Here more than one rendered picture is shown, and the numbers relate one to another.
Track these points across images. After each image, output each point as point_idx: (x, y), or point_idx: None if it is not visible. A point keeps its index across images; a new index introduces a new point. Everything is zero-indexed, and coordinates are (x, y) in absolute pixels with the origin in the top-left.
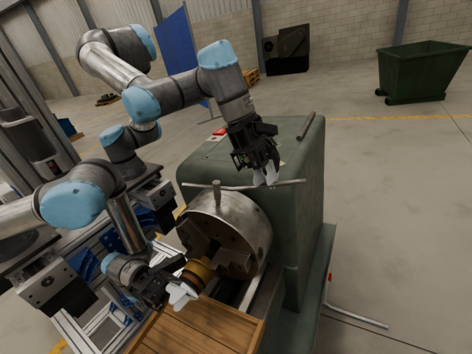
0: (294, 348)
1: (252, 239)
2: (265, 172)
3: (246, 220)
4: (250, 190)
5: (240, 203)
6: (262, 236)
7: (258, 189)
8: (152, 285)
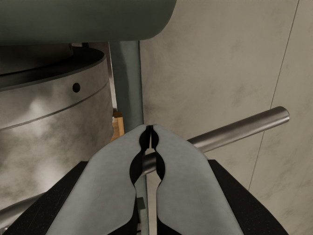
0: (125, 60)
1: (104, 139)
2: (134, 173)
3: (78, 140)
4: (2, 44)
5: (29, 126)
6: (107, 107)
7: (37, 41)
8: (0, 233)
